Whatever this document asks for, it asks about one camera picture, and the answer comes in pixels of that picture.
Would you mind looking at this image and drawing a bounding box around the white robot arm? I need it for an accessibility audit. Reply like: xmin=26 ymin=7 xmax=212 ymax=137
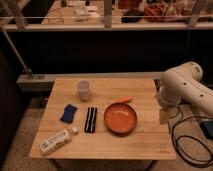
xmin=156 ymin=62 xmax=213 ymax=124

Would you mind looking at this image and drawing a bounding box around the orange carrot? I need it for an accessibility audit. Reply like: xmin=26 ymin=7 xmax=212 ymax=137
xmin=113 ymin=96 xmax=133 ymax=103

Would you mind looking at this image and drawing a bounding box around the orange bowl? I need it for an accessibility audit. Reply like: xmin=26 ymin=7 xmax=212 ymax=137
xmin=104 ymin=103 xmax=137 ymax=134

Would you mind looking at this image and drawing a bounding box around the wooden table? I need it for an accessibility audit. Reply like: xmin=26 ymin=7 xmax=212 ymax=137
xmin=30 ymin=78 xmax=176 ymax=160

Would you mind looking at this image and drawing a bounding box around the white paper cup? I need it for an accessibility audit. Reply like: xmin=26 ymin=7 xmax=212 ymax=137
xmin=76 ymin=80 xmax=90 ymax=101

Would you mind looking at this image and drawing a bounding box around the red basket on shelf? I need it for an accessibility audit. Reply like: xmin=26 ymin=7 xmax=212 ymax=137
xmin=144 ymin=3 xmax=177 ymax=22

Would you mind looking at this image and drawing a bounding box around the white plastic bottle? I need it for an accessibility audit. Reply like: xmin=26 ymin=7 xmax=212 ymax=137
xmin=39 ymin=127 xmax=79 ymax=156

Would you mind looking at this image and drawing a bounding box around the black bag on shelf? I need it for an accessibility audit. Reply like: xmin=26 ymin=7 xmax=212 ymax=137
xmin=121 ymin=9 xmax=143 ymax=23

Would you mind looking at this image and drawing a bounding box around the diagonal metal pole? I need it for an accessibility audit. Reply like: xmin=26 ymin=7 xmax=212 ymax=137
xmin=0 ymin=26 xmax=32 ymax=77

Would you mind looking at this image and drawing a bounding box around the black floor cable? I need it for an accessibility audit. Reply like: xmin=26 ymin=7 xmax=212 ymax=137
xmin=167 ymin=105 xmax=213 ymax=169

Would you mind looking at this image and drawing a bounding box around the grey metal rail base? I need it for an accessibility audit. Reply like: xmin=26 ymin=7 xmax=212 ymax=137
xmin=16 ymin=72 xmax=162 ymax=92

